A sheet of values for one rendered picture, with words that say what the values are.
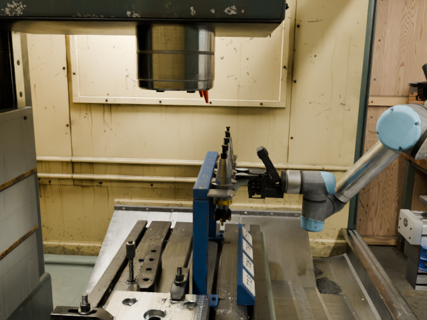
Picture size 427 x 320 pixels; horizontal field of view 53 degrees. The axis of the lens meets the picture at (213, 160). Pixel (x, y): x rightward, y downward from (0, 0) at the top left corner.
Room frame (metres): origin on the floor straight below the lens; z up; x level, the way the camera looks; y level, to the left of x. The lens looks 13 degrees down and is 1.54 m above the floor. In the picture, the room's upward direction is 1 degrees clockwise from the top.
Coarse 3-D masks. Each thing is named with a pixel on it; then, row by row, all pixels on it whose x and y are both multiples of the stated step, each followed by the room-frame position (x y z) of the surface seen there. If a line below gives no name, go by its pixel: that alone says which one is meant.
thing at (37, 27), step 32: (0, 0) 0.79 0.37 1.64; (32, 0) 0.79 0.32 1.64; (64, 0) 0.78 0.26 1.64; (96, 0) 0.78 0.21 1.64; (128, 0) 0.78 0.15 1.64; (160, 0) 0.77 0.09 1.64; (192, 0) 0.77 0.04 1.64; (224, 0) 0.77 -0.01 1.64; (256, 0) 0.76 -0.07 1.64; (32, 32) 1.16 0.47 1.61; (64, 32) 1.14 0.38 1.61; (96, 32) 1.11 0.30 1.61; (128, 32) 1.09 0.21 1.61; (224, 32) 1.03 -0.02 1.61; (256, 32) 1.01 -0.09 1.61
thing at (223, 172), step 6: (222, 162) 1.10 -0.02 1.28; (228, 162) 1.11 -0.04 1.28; (222, 168) 1.10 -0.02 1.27; (228, 168) 1.10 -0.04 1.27; (216, 174) 1.11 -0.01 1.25; (222, 174) 1.10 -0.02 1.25; (228, 174) 1.10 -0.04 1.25; (216, 180) 1.10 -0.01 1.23; (222, 180) 1.09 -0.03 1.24; (228, 180) 1.10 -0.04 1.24
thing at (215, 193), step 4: (208, 192) 1.05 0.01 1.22; (212, 192) 1.05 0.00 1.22; (216, 192) 1.05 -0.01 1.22; (220, 192) 1.05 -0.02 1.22; (224, 192) 1.05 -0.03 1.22; (228, 192) 1.05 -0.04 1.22; (232, 192) 1.06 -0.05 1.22; (208, 196) 1.04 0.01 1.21; (212, 196) 1.03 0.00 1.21; (216, 196) 1.03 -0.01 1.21; (220, 196) 1.03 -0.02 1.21; (224, 196) 1.03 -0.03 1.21; (228, 196) 1.03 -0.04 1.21; (232, 196) 1.04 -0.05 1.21
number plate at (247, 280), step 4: (244, 272) 1.13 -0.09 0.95; (244, 276) 1.11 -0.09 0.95; (248, 276) 1.14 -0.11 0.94; (244, 280) 1.09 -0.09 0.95; (248, 280) 1.12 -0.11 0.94; (252, 280) 1.14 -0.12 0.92; (248, 284) 1.09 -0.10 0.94; (252, 284) 1.12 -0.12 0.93; (248, 288) 1.07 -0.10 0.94; (252, 288) 1.09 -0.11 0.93; (252, 292) 1.07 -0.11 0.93
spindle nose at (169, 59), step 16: (144, 32) 0.84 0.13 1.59; (160, 32) 0.82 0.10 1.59; (176, 32) 0.82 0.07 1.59; (192, 32) 0.83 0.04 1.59; (208, 32) 0.85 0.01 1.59; (144, 48) 0.84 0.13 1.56; (160, 48) 0.82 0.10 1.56; (176, 48) 0.82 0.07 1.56; (192, 48) 0.83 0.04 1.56; (208, 48) 0.85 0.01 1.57; (144, 64) 0.84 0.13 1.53; (160, 64) 0.82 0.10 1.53; (176, 64) 0.82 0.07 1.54; (192, 64) 0.83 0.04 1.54; (208, 64) 0.86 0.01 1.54; (144, 80) 0.84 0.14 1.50; (160, 80) 0.82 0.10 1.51; (176, 80) 0.82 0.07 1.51; (192, 80) 0.83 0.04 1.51; (208, 80) 0.86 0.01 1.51
